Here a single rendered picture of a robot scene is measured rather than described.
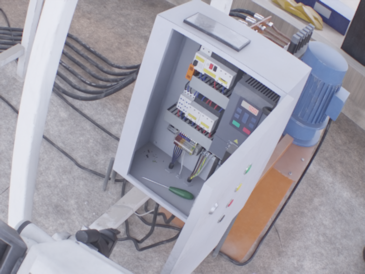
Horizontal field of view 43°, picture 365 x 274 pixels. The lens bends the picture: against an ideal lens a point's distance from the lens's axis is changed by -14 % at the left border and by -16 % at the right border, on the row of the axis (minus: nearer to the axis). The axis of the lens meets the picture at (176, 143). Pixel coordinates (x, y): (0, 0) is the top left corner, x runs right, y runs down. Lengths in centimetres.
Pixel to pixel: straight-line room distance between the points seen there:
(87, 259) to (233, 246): 175
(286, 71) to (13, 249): 88
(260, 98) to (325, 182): 182
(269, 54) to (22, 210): 80
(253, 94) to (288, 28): 242
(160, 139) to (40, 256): 118
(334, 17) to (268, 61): 290
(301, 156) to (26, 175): 122
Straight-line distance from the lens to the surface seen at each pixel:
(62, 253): 69
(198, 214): 99
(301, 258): 264
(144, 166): 177
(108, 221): 211
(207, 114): 154
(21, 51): 294
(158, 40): 139
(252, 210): 222
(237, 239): 237
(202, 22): 137
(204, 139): 161
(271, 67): 132
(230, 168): 98
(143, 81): 148
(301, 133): 220
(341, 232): 291
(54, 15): 112
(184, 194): 170
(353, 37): 379
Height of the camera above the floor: 191
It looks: 42 degrees down
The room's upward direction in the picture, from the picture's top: 20 degrees clockwise
